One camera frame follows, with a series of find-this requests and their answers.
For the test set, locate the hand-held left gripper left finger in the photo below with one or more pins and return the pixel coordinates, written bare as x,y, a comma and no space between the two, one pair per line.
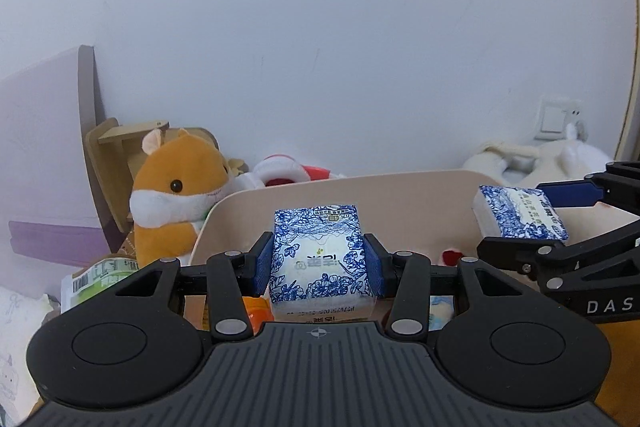
262,263

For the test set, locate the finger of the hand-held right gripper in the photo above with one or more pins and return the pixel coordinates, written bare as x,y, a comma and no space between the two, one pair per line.
510,252
570,194

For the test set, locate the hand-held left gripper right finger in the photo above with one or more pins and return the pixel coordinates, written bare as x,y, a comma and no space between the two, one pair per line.
375,269

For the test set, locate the blue floral tissue pack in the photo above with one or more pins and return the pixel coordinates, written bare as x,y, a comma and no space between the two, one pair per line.
520,212
320,257

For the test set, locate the beige plastic container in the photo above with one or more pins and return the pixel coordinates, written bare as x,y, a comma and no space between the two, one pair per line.
400,202

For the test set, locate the orange plastic item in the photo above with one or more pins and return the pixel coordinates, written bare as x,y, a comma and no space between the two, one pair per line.
256,309

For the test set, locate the small red and white toy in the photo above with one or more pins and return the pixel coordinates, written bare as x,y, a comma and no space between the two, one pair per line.
451,257

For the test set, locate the white plug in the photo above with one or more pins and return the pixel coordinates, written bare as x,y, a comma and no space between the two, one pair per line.
575,133

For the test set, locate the pale printed packet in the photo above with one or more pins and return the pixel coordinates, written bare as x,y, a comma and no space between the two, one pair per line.
441,312

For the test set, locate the cream plush toy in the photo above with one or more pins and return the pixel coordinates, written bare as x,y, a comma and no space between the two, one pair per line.
495,162

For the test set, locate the red and white plush toy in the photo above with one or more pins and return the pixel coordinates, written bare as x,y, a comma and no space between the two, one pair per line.
277,169

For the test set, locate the small tan plush toy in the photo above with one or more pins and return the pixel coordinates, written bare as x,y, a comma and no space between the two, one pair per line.
236,167

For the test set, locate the orange hamster plush toy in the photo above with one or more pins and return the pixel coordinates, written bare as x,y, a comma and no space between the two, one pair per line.
165,207

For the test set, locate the green label packet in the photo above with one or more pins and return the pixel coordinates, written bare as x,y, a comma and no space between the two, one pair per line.
95,277

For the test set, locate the plywood toy stand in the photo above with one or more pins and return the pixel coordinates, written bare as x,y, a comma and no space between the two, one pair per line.
107,167

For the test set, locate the lilac bed headboard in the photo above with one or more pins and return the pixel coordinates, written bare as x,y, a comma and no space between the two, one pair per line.
45,147

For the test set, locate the white printed cloth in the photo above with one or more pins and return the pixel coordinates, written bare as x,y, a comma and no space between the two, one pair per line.
20,347

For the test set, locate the white wall socket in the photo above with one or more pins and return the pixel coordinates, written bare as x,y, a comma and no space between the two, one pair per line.
555,119

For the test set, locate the wooden door frame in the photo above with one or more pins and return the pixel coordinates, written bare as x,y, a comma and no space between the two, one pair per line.
631,32

